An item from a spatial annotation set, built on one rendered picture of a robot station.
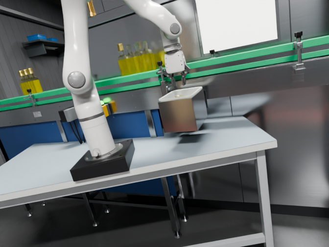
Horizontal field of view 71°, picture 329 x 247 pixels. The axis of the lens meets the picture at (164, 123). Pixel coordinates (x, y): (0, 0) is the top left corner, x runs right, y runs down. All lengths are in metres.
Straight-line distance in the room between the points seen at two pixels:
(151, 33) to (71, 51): 0.64
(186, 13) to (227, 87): 0.52
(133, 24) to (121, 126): 0.66
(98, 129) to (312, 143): 1.21
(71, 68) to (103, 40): 0.79
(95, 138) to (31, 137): 1.12
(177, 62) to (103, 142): 0.52
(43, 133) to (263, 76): 1.61
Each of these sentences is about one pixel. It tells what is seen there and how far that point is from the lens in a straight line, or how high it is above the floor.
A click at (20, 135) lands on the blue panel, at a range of 2.25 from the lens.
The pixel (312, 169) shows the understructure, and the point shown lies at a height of 0.37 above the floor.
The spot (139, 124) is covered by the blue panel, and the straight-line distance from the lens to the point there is 1.42.
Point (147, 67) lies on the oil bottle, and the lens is 1.43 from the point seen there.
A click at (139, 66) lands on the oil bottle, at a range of 1.45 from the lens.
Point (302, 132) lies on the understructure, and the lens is 1.57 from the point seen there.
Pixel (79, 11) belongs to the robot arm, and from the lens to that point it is 1.11.
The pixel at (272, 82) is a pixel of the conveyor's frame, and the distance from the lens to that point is 1.26.
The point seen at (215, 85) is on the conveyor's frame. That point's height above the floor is 1.00.
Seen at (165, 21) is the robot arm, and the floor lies 1.34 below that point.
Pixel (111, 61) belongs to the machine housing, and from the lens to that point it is 1.77.
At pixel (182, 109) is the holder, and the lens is 1.06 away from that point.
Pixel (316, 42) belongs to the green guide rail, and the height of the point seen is 1.12.
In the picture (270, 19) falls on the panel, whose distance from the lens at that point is 1.42.
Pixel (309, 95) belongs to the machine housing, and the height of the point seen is 0.83.
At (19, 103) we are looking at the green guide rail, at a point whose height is 1.09.
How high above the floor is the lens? 1.19
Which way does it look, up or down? 16 degrees down
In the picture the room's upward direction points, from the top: 12 degrees counter-clockwise
